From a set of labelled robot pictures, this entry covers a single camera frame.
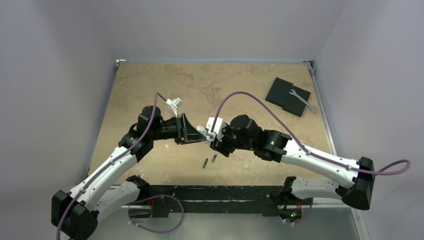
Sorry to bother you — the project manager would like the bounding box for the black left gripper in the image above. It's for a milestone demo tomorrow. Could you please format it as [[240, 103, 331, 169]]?
[[150, 112, 205, 144]]

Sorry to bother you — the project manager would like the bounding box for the white remote control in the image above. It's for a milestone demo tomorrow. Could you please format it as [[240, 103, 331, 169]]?
[[196, 125, 213, 146]]

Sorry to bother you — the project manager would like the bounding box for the black silver AAA battery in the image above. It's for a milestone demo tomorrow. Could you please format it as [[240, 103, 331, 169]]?
[[211, 153, 218, 163]]

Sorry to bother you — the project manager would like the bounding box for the green black AAA battery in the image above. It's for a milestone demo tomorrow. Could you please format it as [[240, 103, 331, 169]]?
[[202, 158, 208, 168]]

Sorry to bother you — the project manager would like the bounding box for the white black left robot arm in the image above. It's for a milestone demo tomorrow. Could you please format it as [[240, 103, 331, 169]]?
[[51, 105, 210, 240]]

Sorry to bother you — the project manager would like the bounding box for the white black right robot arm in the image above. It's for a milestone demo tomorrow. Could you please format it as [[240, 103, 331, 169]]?
[[205, 115, 375, 211]]

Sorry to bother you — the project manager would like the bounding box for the black foam pad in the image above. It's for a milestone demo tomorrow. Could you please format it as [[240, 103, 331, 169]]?
[[265, 77, 311, 117]]

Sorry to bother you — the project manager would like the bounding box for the silver open-end wrench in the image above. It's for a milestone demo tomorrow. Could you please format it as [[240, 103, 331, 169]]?
[[289, 89, 318, 113]]

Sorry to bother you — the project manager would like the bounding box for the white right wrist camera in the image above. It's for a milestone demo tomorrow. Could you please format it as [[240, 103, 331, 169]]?
[[205, 117, 226, 142]]

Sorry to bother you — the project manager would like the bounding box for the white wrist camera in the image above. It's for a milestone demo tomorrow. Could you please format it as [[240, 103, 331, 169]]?
[[166, 97, 184, 118], [205, 117, 226, 142]]

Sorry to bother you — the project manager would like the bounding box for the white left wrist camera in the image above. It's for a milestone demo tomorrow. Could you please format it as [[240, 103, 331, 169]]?
[[166, 97, 184, 118]]

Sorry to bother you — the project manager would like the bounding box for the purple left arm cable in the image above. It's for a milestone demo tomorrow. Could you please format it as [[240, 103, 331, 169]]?
[[56, 92, 170, 240]]

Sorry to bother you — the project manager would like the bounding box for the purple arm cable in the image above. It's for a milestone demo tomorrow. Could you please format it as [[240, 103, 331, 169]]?
[[215, 91, 412, 176], [56, 92, 170, 240]]

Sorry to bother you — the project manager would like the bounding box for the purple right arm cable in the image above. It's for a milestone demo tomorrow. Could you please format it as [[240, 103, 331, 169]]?
[[215, 91, 412, 176]]

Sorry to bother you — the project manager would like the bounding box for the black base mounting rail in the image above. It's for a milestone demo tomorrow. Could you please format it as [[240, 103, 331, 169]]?
[[134, 185, 312, 218]]

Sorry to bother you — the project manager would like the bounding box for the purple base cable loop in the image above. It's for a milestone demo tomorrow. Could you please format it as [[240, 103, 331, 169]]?
[[127, 194, 184, 234]]

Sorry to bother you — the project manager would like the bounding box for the aluminium table edge frame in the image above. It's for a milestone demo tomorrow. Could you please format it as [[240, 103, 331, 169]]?
[[303, 60, 370, 240]]

